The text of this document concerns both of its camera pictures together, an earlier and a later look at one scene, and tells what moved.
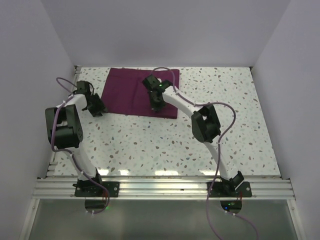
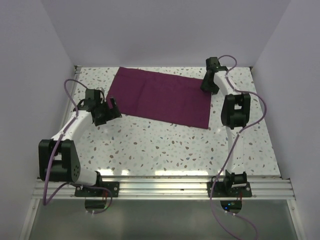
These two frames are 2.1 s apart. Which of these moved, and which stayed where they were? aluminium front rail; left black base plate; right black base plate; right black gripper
Moved: right black gripper
Stayed: aluminium front rail; left black base plate; right black base plate
